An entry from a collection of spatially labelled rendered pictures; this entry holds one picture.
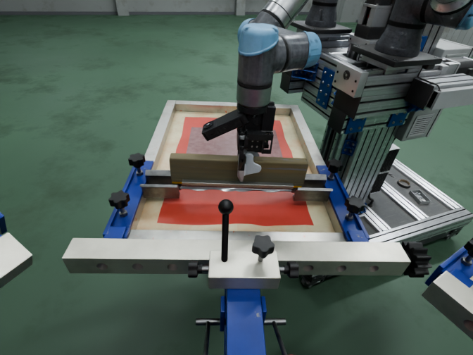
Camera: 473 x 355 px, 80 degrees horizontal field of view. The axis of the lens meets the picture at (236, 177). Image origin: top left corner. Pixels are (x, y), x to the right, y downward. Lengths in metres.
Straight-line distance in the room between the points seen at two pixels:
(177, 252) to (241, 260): 0.13
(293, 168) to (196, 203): 0.28
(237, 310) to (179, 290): 1.25
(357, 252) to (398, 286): 1.42
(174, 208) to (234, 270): 0.34
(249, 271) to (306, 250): 0.15
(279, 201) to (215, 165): 0.23
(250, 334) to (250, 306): 0.05
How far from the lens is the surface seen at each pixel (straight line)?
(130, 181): 0.82
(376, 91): 1.20
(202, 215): 0.77
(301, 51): 0.65
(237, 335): 0.50
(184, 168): 0.73
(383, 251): 0.68
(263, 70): 0.59
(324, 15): 1.58
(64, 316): 1.85
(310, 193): 0.80
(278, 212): 0.79
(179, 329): 1.65
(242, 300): 0.53
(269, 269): 0.52
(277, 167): 0.74
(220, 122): 0.66
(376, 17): 1.46
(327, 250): 0.63
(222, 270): 0.51
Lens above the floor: 1.50
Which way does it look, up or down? 38 degrees down
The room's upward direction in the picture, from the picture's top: 4 degrees clockwise
